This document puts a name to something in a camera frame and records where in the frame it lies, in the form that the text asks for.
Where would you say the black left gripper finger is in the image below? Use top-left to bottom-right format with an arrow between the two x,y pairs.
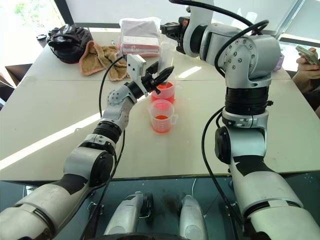
155,65 -> 175,85
145,61 -> 161,77

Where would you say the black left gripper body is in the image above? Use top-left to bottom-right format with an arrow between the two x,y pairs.
140,72 -> 161,94

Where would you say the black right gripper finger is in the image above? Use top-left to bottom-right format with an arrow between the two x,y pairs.
163,30 -> 181,44
160,21 -> 180,32

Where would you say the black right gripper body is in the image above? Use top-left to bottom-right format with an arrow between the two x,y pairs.
175,15 -> 189,54

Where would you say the silver smartphone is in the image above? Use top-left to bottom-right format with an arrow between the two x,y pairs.
295,45 -> 320,66

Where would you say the fuller clear measuring cup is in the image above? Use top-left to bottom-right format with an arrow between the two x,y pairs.
150,81 -> 184,104

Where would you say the emptier clear measuring cup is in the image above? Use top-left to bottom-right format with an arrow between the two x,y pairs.
146,98 -> 180,135

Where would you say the bystander bare hand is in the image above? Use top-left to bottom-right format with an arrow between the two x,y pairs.
296,47 -> 320,77

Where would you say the pink clear plastic box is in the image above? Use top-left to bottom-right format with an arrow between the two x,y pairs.
116,35 -> 161,57

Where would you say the white folded cloth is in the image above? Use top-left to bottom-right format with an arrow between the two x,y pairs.
119,16 -> 162,46

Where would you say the brown pink-edged towel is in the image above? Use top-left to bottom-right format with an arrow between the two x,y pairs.
79,40 -> 131,82

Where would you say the black shiny bag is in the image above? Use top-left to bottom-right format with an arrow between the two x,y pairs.
46,24 -> 94,65

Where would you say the purple crumpled object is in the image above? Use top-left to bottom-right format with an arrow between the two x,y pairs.
273,51 -> 286,72

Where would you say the silver robot left leg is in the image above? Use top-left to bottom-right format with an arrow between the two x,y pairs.
102,191 -> 155,237

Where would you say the silver robot leg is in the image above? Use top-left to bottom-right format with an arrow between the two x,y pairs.
176,194 -> 210,240
102,191 -> 155,237

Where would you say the dark brown chair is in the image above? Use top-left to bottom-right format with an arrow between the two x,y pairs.
0,63 -> 33,112

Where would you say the silver robot right leg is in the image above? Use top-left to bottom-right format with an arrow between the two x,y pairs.
176,194 -> 210,240

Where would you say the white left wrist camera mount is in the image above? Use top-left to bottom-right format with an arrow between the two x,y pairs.
126,53 -> 149,98

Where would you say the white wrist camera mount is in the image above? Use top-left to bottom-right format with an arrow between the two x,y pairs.
126,53 -> 149,98
183,0 -> 214,60

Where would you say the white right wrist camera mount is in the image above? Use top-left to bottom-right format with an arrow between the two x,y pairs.
183,0 -> 214,60

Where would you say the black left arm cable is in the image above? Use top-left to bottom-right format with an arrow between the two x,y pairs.
82,55 -> 127,237

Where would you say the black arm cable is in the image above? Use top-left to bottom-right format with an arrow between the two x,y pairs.
168,0 -> 271,227
82,55 -> 127,237

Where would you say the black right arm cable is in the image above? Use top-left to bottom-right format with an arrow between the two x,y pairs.
168,0 -> 271,227

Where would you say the thin white floor cable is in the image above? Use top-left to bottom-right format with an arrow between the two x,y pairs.
191,176 -> 198,198

